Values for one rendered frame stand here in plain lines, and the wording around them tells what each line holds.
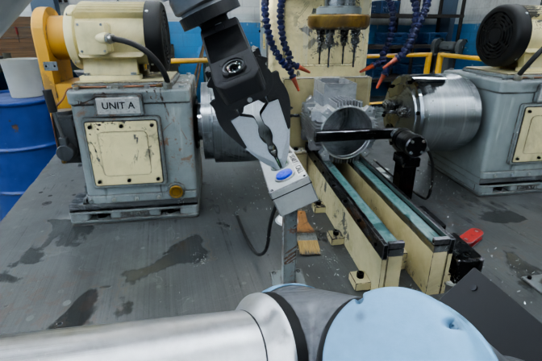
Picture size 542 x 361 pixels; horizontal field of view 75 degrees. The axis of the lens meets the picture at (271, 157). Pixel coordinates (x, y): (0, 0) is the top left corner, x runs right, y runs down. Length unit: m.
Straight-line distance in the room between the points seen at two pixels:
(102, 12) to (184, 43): 5.13
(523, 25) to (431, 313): 1.06
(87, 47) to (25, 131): 1.72
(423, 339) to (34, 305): 0.72
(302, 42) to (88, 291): 0.97
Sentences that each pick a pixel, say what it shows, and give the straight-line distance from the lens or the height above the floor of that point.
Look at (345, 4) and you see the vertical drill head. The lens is 1.09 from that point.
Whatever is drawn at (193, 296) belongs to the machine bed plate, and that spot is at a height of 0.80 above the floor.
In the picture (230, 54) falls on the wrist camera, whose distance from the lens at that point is 0.37.
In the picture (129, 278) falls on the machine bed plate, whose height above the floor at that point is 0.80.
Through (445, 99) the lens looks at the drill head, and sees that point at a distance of 1.14.
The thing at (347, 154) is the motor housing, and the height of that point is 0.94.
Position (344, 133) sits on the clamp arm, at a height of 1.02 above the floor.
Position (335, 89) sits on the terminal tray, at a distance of 1.08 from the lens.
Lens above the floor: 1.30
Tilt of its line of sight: 20 degrees down
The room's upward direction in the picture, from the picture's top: straight up
